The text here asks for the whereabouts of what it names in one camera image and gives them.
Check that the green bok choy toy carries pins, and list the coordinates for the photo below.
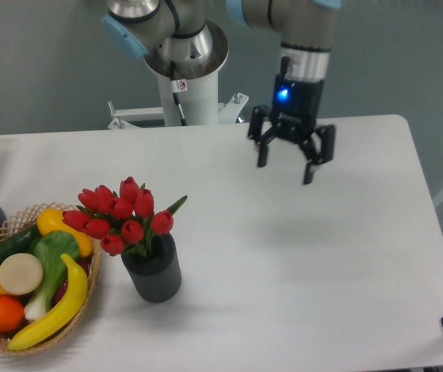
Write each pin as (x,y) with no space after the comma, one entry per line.
(48,251)

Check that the beige round slice toy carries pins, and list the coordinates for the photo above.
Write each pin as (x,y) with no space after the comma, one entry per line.
(20,274)

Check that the green cucumber toy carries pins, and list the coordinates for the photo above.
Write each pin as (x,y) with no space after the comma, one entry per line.
(20,242)

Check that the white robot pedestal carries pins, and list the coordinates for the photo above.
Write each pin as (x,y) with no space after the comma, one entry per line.
(187,76)

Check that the red tulip bouquet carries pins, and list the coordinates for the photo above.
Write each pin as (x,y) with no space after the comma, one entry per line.
(124,222)

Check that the woven wicker basket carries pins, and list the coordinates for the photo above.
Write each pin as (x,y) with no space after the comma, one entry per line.
(20,221)

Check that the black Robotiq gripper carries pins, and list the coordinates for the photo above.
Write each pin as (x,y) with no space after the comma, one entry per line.
(293,116)

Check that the dark grey ribbed vase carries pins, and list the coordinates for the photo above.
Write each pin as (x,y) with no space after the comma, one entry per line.
(158,279)

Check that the orange plastic orange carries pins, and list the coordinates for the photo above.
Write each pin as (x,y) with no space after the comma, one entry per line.
(11,313)

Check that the yellow plastic banana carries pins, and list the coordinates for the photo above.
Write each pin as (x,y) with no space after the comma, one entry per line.
(60,315)

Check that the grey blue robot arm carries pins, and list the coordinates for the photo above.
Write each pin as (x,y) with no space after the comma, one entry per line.
(306,29)

